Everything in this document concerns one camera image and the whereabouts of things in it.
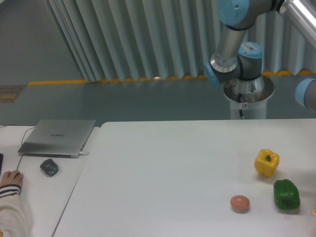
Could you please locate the white sleeved forearm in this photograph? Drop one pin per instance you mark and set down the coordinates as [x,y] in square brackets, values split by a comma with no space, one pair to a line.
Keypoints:
[13,219]

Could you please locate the brown egg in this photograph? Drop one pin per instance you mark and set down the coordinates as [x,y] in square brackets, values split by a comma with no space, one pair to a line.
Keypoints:
[240,203]

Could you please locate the small black gadget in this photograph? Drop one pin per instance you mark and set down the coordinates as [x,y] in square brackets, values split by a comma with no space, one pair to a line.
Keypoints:
[49,167]

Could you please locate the silver closed laptop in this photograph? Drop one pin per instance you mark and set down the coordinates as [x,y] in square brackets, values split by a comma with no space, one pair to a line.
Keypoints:
[60,138]

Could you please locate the white folding partition screen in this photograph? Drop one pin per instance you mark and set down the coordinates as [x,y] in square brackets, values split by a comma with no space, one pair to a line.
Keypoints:
[133,39]

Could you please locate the person's hand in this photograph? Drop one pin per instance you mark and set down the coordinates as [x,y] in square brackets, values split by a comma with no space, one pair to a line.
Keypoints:
[12,180]

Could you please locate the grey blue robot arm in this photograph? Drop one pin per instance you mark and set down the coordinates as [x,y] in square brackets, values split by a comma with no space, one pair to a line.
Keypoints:
[238,64]

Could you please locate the black device at edge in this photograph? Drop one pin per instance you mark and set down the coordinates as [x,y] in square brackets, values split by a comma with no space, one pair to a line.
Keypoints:
[1,162]

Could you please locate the yellow bell pepper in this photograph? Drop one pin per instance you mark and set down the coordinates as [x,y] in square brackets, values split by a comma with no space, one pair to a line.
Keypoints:
[266,162]

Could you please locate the green bell pepper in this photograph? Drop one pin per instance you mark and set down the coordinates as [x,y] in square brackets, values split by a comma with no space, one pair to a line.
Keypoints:
[286,195]

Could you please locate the brown floor mat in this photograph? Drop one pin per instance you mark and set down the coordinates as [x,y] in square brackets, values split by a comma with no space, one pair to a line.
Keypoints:
[9,93]

